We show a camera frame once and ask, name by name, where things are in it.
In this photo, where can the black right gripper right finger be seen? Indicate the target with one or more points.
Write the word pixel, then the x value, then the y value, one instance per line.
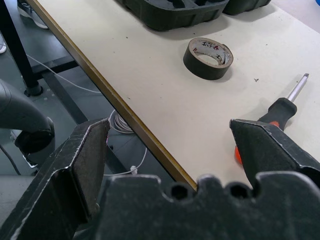
pixel 270 150

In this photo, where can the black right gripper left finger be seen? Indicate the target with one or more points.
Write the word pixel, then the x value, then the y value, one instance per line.
pixel 55 180

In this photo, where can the black tape roll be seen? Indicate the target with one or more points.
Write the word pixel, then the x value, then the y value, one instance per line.
pixel 200 68

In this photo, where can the black tool case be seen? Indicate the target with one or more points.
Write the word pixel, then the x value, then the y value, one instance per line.
pixel 162 17

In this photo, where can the white shoe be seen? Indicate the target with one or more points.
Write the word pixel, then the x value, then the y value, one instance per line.
pixel 2 45

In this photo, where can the grey sneaker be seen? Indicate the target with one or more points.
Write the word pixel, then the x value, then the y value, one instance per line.
pixel 32 13

